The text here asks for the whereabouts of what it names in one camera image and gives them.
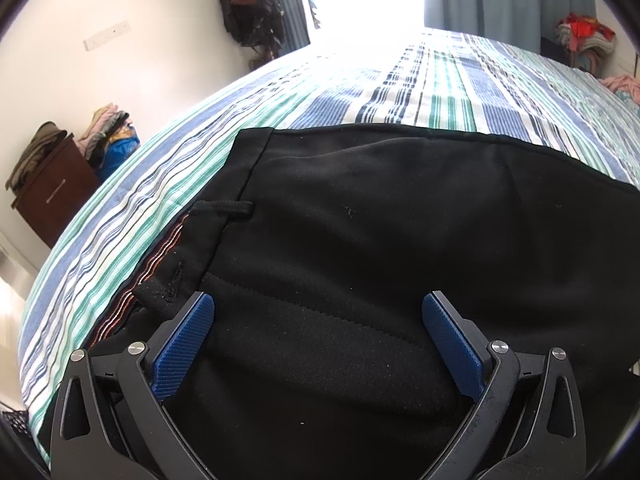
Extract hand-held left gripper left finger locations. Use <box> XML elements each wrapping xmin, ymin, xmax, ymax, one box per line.
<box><xmin>50</xmin><ymin>291</ymin><xmax>216</xmax><ymax>480</ymax></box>

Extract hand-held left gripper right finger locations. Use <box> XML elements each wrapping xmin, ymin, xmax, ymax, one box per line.
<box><xmin>421</xmin><ymin>290</ymin><xmax>587</xmax><ymax>480</ymax></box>

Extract black pants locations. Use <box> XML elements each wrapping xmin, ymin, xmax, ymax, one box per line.
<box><xmin>37</xmin><ymin>125</ymin><xmax>640</xmax><ymax>480</ymax></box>

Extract striped bed sheet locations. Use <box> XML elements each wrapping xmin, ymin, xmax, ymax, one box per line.
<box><xmin>17</xmin><ymin>27</ymin><xmax>640</xmax><ymax>466</ymax></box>

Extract dark patterned cloth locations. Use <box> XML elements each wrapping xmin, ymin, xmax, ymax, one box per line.
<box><xmin>0</xmin><ymin>407</ymin><xmax>32</xmax><ymax>443</ymax></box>

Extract dark wooden cabinet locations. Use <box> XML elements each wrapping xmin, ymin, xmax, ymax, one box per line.
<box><xmin>10</xmin><ymin>132</ymin><xmax>101</xmax><ymax>250</ymax></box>

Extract blue bag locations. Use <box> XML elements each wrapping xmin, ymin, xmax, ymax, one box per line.
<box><xmin>95</xmin><ymin>130</ymin><xmax>141</xmax><ymax>181</ymax></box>

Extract pile of folded clothes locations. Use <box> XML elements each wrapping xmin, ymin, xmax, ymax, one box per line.
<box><xmin>75</xmin><ymin>104</ymin><xmax>133</xmax><ymax>161</ymax></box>

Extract olive cloth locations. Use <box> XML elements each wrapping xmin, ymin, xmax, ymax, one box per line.
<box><xmin>5</xmin><ymin>121</ymin><xmax>68</xmax><ymax>191</ymax></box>

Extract pink cloth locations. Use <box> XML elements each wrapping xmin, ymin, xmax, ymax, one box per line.
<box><xmin>597</xmin><ymin>74</ymin><xmax>640</xmax><ymax>106</ymax></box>

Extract pile of colourful clothes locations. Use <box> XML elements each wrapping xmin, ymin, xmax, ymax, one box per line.
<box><xmin>555</xmin><ymin>12</ymin><xmax>617</xmax><ymax>56</ymax></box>

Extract dark hanging bags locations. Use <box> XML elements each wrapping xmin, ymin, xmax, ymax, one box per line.
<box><xmin>219</xmin><ymin>0</ymin><xmax>287</xmax><ymax>58</ymax></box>

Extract narrow blue-grey curtain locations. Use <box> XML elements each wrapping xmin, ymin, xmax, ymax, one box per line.
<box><xmin>265</xmin><ymin>0</ymin><xmax>313</xmax><ymax>56</ymax></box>

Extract white wall socket strip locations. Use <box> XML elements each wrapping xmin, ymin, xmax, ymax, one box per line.
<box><xmin>82</xmin><ymin>20</ymin><xmax>131</xmax><ymax>52</ymax></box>

